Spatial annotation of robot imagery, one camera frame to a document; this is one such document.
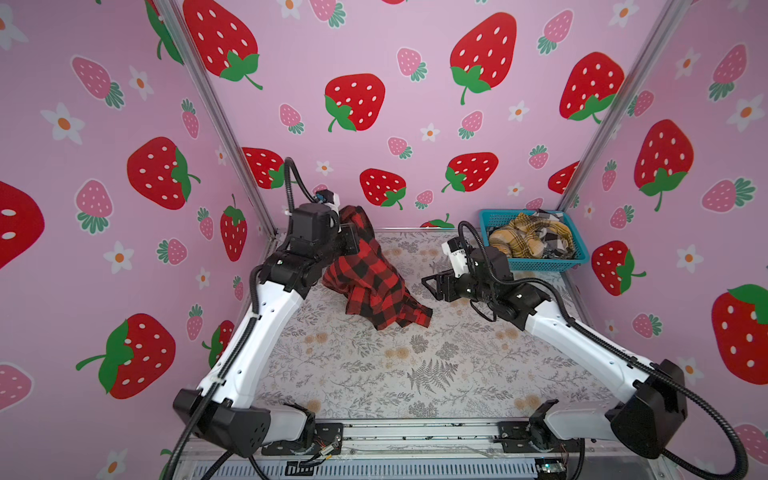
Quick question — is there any red black plaid shirt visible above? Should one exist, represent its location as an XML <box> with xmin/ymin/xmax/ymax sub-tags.
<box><xmin>322</xmin><ymin>205</ymin><xmax>433</xmax><ymax>331</ymax></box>

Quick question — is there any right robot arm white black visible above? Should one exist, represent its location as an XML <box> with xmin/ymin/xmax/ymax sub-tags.
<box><xmin>421</xmin><ymin>238</ymin><xmax>687</xmax><ymax>459</ymax></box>

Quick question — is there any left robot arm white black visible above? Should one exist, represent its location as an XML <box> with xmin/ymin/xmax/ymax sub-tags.
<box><xmin>171</xmin><ymin>201</ymin><xmax>359</xmax><ymax>461</ymax></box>

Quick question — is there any yellow plaid shirt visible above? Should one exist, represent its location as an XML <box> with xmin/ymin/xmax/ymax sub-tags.
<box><xmin>489</xmin><ymin>210</ymin><xmax>576</xmax><ymax>260</ymax></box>

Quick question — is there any teal plastic basket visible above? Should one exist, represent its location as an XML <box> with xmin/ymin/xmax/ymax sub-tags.
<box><xmin>479</xmin><ymin>209</ymin><xmax>589</xmax><ymax>272</ymax></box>

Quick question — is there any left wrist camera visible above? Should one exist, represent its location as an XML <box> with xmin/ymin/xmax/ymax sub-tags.
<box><xmin>314</xmin><ymin>188</ymin><xmax>340</xmax><ymax>208</ymax></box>

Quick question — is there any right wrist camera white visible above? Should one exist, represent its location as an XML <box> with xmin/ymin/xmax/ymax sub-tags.
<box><xmin>442</xmin><ymin>237</ymin><xmax>469</xmax><ymax>278</ymax></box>

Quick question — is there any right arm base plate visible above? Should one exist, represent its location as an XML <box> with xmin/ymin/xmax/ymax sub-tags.
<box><xmin>492</xmin><ymin>420</ymin><xmax>579</xmax><ymax>455</ymax></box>

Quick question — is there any aluminium rail frame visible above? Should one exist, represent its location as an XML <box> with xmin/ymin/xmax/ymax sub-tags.
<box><xmin>173</xmin><ymin>418</ymin><xmax>684</xmax><ymax>479</ymax></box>

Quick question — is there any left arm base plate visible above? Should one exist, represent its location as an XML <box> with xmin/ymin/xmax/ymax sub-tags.
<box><xmin>260</xmin><ymin>422</ymin><xmax>344</xmax><ymax>457</ymax></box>

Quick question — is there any right corner aluminium post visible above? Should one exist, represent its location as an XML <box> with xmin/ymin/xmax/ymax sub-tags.
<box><xmin>557</xmin><ymin>0</ymin><xmax>691</xmax><ymax>211</ymax></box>

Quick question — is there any corner aluminium post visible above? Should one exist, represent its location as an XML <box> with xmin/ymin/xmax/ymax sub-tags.
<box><xmin>557</xmin><ymin>0</ymin><xmax>691</xmax><ymax>211</ymax></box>
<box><xmin>157</xmin><ymin>0</ymin><xmax>277</xmax><ymax>240</ymax></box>

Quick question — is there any left corner aluminium post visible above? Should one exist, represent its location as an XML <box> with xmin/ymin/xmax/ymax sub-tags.
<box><xmin>157</xmin><ymin>0</ymin><xmax>277</xmax><ymax>240</ymax></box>

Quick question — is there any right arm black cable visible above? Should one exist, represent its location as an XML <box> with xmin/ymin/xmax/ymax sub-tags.
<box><xmin>457</xmin><ymin>220</ymin><xmax>750</xmax><ymax>480</ymax></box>

